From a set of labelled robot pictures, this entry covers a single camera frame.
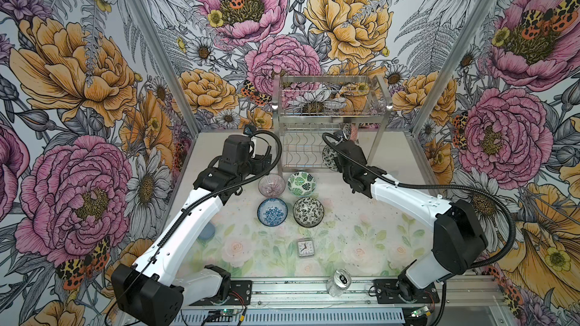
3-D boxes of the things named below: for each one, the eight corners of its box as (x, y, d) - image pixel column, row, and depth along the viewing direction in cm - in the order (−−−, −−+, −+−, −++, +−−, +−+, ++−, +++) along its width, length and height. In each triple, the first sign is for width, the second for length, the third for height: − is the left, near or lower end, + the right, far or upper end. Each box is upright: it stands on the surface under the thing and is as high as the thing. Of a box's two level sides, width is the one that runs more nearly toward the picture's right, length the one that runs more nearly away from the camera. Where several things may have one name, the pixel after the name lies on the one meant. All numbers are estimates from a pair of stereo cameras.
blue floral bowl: (257, 225, 90) (255, 221, 87) (259, 202, 97) (258, 198, 94) (287, 225, 90) (287, 221, 87) (287, 202, 97) (287, 198, 94)
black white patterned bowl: (293, 229, 90) (293, 222, 85) (293, 204, 96) (293, 197, 91) (323, 229, 90) (325, 222, 85) (321, 204, 96) (323, 197, 92)
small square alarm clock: (297, 256, 84) (298, 254, 82) (297, 240, 87) (297, 238, 85) (314, 256, 84) (314, 254, 82) (313, 240, 87) (313, 238, 85)
